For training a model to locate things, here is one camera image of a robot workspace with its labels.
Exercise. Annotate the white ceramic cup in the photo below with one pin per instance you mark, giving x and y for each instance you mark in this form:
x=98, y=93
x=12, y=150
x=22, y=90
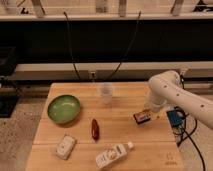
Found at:
x=106, y=92

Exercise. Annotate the green bowl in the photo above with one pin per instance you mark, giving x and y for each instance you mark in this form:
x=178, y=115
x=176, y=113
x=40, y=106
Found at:
x=63, y=109

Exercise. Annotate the white wall outlet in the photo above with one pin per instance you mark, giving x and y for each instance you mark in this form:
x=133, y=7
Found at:
x=92, y=75
x=183, y=71

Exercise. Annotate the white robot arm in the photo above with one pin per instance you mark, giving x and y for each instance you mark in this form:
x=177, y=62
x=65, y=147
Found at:
x=165, y=88

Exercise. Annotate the dark rectangular eraser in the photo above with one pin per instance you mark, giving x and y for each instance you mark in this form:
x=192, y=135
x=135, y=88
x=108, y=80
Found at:
x=142, y=117

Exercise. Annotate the blue connector box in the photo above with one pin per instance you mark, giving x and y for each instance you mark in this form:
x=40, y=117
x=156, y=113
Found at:
x=174, y=118

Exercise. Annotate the right white wall outlet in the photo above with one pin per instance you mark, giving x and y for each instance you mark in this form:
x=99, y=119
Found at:
x=183, y=71

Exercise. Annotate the red chili pepper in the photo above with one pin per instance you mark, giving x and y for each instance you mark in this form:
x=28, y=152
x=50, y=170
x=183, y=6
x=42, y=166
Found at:
x=95, y=129

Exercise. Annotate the black equipment on left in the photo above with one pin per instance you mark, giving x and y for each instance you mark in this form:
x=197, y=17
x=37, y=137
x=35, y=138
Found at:
x=8, y=64

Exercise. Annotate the white plastic bottle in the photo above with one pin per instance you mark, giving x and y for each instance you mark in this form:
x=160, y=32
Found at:
x=113, y=154

